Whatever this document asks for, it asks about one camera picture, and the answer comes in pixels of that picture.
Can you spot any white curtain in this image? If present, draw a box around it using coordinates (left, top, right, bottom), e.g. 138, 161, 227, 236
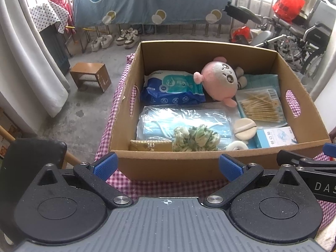
0, 0, 71, 118

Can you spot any brown cardboard box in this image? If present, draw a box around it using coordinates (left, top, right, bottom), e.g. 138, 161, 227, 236
108, 41, 331, 182

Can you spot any white platform shoe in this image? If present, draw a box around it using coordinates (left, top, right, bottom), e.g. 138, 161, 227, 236
91, 37, 104, 52
100, 34, 114, 49

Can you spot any polka dot cloth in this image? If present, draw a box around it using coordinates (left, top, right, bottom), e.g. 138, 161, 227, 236
28, 0, 71, 34

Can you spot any black padded mobility chair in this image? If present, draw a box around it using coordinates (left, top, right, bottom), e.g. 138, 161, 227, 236
224, 1, 279, 50

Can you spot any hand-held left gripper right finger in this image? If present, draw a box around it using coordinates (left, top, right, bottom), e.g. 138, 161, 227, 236
204, 154, 303, 208

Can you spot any cotton swab pack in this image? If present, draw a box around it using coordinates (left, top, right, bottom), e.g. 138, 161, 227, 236
235, 88, 286, 123

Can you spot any small wooden stool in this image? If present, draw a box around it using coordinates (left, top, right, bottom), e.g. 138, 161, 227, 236
70, 62, 112, 93

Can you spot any blue printed blanket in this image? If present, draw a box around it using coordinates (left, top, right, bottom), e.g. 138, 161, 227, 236
71, 0, 234, 27

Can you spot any red plastic bag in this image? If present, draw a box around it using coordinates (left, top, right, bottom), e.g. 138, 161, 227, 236
272, 0, 306, 24

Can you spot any teal cloth pack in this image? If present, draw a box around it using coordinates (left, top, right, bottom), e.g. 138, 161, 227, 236
243, 74, 280, 91

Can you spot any dark blue wipes pack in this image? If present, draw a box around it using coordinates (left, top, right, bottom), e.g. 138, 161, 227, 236
140, 70, 206, 107

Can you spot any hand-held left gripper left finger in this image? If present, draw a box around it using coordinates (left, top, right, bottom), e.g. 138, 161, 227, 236
37, 152, 133, 207

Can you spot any wheelchair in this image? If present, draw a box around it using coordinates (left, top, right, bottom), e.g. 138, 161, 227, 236
268, 0, 336, 75

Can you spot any pink plush toy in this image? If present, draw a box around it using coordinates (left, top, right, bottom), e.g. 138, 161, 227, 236
193, 56, 249, 108

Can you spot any light blue small carton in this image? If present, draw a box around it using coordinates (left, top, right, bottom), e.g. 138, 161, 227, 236
255, 126, 299, 149

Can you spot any small brown barcode carton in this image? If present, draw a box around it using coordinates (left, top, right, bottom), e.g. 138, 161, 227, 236
129, 140, 173, 152

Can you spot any red bag with dark print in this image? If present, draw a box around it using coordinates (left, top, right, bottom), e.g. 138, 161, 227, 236
231, 27, 254, 44

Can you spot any beige round powder puff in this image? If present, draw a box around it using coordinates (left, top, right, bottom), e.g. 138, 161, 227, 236
234, 118, 257, 140

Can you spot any white tape roll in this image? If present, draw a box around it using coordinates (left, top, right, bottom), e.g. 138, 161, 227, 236
225, 140, 249, 152

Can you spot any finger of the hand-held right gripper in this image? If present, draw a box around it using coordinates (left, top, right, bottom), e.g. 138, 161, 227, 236
277, 149, 336, 168
323, 142, 336, 159

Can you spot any clear pack of face masks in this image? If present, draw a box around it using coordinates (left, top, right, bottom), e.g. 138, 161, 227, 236
136, 105, 236, 152

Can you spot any green patterned scrunchie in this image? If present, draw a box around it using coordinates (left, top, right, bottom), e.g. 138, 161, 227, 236
172, 125, 221, 152

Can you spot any pink checkered tablecloth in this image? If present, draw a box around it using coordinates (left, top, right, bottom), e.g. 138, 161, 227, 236
94, 53, 336, 232

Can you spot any dark bin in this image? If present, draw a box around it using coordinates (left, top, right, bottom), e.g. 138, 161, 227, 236
41, 25, 71, 75

